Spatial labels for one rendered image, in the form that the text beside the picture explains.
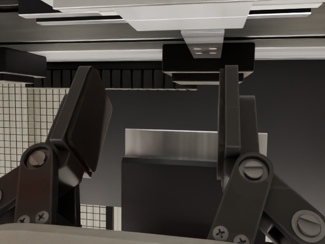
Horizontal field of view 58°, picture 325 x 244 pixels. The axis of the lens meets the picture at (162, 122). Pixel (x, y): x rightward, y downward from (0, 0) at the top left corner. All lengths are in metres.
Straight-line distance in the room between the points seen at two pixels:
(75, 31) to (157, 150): 0.33
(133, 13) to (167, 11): 0.02
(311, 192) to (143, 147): 0.60
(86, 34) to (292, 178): 0.54
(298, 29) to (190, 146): 0.30
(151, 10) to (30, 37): 0.36
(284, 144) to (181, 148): 0.54
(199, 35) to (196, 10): 0.06
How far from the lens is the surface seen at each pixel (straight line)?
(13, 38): 0.56
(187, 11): 0.20
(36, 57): 0.56
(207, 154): 0.21
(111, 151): 0.76
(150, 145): 0.21
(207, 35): 0.26
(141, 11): 0.20
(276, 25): 0.46
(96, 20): 0.24
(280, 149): 0.73
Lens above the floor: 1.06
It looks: 5 degrees up
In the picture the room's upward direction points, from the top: 179 degrees counter-clockwise
